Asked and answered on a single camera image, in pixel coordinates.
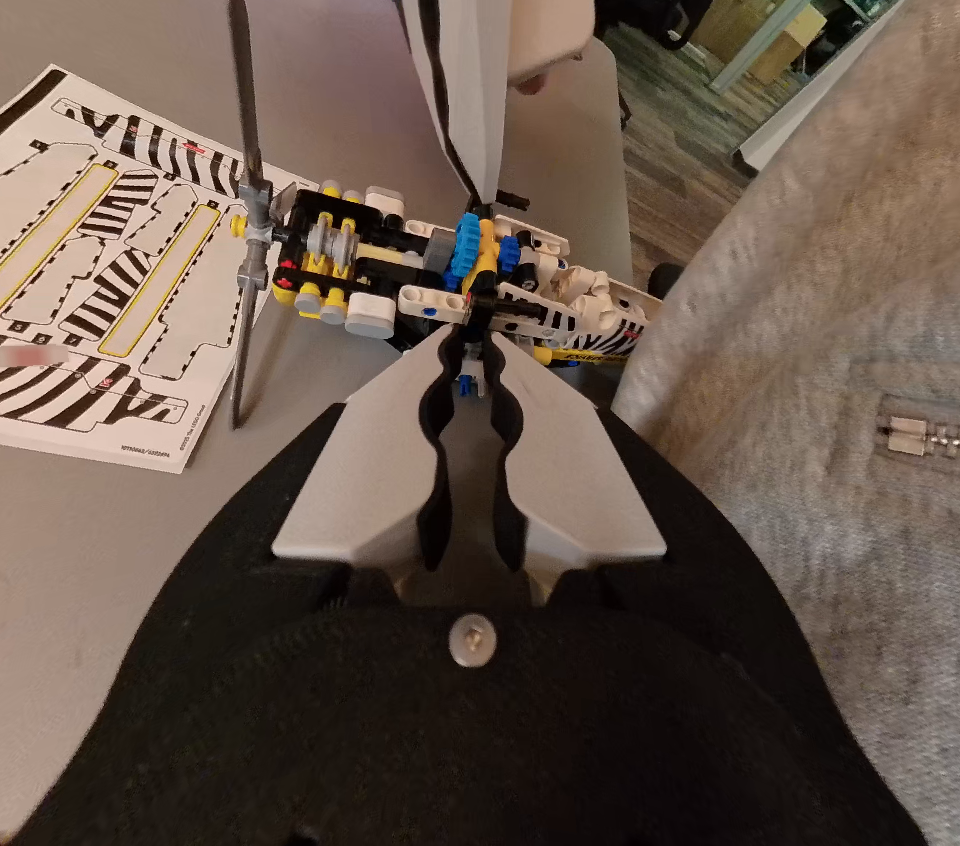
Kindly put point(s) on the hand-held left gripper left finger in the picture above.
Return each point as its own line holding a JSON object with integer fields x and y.
{"x": 360, "y": 478}

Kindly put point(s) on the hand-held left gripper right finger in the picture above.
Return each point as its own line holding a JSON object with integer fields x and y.
{"x": 585, "y": 486}

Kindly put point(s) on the black rounded object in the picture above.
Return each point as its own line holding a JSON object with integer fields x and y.
{"x": 666, "y": 279}

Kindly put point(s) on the zebra striped sticker sheet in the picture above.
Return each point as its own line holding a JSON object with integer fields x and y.
{"x": 180, "y": 276}

